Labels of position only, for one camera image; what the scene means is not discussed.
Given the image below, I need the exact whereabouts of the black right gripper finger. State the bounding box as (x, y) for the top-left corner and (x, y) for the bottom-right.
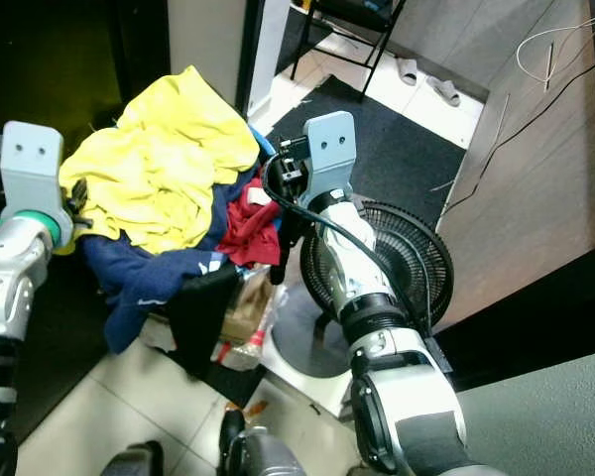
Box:
(276, 193), (306, 284)

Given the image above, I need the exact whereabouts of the blue laundry basket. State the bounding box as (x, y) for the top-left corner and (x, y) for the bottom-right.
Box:
(250, 124), (279, 165)

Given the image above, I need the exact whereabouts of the red garment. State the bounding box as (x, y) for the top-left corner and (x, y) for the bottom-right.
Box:
(215, 171), (285, 269)

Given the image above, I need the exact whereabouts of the yellow garment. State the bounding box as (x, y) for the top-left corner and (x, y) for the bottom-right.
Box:
(57, 64), (262, 256)

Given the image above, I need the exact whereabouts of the navy blue garment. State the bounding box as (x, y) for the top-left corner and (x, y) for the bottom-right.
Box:
(79, 171), (247, 355)

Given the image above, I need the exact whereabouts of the clear plastic snack bag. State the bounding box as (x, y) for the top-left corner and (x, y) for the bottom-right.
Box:
(211, 266), (280, 372)

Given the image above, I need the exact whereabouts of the black door mat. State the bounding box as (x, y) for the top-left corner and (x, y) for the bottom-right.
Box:
(250, 75), (468, 215)

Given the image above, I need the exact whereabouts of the black garment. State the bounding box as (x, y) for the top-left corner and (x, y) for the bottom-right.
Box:
(166, 262), (241, 379)

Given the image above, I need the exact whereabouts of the black floor fan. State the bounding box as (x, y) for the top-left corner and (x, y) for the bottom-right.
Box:
(270, 201), (456, 380)

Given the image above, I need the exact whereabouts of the grey slipper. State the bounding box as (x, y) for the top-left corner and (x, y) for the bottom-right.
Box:
(396, 57), (420, 86)
(423, 74), (463, 108)

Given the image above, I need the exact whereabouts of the white low platform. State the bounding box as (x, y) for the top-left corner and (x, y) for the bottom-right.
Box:
(258, 337), (360, 419)

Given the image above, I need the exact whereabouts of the robot right leg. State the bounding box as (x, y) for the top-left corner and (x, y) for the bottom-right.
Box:
(216, 405), (310, 476)

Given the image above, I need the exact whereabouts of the robot leg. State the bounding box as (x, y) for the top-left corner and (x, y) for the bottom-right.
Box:
(127, 441), (181, 476)
(216, 405), (310, 476)

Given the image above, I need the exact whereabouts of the robot left leg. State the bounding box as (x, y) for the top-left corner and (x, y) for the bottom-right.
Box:
(127, 441), (181, 476)

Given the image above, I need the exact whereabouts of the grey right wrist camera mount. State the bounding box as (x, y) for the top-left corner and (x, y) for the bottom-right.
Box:
(300, 110), (359, 202)

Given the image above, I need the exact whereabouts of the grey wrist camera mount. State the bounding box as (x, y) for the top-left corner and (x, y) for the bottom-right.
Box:
(0, 120), (63, 219)
(300, 110), (359, 202)

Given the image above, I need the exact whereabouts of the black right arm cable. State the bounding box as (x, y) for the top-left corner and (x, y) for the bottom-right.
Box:
(260, 149), (437, 343)

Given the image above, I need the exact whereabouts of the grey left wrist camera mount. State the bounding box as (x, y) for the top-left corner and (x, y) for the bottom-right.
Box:
(0, 120), (63, 219)

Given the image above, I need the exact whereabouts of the thin black floor cable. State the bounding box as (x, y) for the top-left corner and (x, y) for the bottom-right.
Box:
(436, 38), (595, 216)

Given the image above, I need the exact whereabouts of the white wire loop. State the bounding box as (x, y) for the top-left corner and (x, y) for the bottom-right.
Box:
(515, 12), (595, 90)

